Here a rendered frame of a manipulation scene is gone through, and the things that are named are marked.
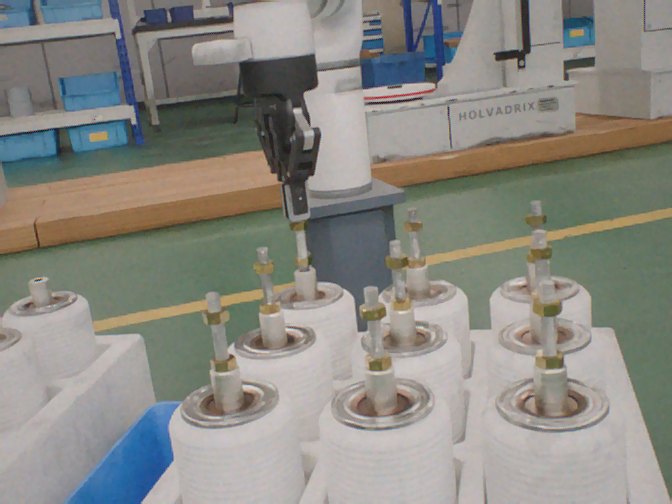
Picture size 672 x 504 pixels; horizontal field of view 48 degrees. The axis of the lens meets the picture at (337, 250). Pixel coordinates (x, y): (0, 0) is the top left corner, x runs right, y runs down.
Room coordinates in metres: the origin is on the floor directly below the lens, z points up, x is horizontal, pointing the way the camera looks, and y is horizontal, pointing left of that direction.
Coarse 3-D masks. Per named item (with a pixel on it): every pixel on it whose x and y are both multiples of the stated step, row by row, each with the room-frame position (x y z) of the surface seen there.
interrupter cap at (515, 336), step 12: (516, 324) 0.61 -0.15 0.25; (528, 324) 0.61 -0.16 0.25; (564, 324) 0.60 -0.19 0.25; (576, 324) 0.60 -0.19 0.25; (504, 336) 0.59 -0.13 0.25; (516, 336) 0.59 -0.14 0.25; (528, 336) 0.59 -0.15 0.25; (564, 336) 0.58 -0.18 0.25; (576, 336) 0.57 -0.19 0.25; (588, 336) 0.57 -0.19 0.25; (516, 348) 0.56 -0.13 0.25; (528, 348) 0.56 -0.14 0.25; (540, 348) 0.56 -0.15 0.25; (564, 348) 0.55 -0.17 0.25; (576, 348) 0.55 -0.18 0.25
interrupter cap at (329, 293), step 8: (288, 288) 0.78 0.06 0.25; (320, 288) 0.78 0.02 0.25; (328, 288) 0.77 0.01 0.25; (336, 288) 0.77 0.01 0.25; (280, 296) 0.76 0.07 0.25; (288, 296) 0.76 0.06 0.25; (296, 296) 0.76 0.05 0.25; (320, 296) 0.76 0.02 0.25; (328, 296) 0.74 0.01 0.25; (336, 296) 0.74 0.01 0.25; (280, 304) 0.73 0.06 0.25; (288, 304) 0.73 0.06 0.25; (296, 304) 0.73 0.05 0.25; (304, 304) 0.73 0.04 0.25; (312, 304) 0.72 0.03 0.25; (320, 304) 0.72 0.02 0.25; (328, 304) 0.73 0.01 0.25
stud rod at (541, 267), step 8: (536, 232) 0.58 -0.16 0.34; (544, 232) 0.58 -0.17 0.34; (536, 240) 0.58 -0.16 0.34; (544, 240) 0.58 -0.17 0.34; (536, 264) 0.58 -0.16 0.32; (544, 264) 0.58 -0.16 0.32; (536, 272) 0.58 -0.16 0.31; (544, 272) 0.58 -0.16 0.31; (536, 280) 0.58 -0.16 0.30; (536, 288) 0.58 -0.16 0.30
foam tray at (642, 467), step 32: (480, 352) 0.73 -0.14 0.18; (608, 352) 0.69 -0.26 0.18; (480, 384) 0.65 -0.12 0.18; (608, 384) 0.62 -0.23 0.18; (480, 416) 0.59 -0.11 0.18; (640, 416) 0.56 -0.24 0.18; (320, 448) 0.57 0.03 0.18; (480, 448) 0.54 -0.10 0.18; (640, 448) 0.52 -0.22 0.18; (160, 480) 0.55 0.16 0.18; (320, 480) 0.52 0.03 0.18; (480, 480) 0.50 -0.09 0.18; (640, 480) 0.47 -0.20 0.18
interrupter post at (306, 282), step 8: (296, 272) 0.75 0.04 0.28; (304, 272) 0.75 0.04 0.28; (312, 272) 0.75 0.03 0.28; (296, 280) 0.75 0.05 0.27; (304, 280) 0.75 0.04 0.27; (312, 280) 0.75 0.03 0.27; (296, 288) 0.75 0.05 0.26; (304, 288) 0.75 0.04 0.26; (312, 288) 0.75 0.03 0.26; (304, 296) 0.75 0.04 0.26; (312, 296) 0.75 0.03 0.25
